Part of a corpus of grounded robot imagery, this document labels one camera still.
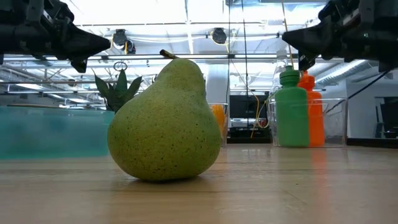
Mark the green plant in white pot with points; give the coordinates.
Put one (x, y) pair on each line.
(118, 93)

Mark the teal translucent plastic bin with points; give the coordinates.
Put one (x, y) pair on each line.
(46, 133)

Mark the black monitor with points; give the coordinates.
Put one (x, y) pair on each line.
(248, 107)

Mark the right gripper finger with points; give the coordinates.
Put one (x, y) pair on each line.
(314, 32)
(311, 49)

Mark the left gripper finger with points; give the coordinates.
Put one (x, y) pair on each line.
(87, 53)
(84, 39)

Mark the clear bottle with white cap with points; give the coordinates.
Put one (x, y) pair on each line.
(279, 74)

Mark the green pear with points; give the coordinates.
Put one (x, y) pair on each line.
(164, 130)

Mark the green plastic bottle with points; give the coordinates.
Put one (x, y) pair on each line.
(292, 118)

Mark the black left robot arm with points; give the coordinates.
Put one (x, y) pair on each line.
(9, 34)

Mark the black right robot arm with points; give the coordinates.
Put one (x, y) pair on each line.
(390, 46)

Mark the silver ventilation duct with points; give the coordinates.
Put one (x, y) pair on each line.
(339, 73)

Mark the yellow orange mango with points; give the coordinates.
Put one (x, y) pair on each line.
(218, 116)

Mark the orange plastic bottle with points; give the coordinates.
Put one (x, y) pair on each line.
(315, 118)

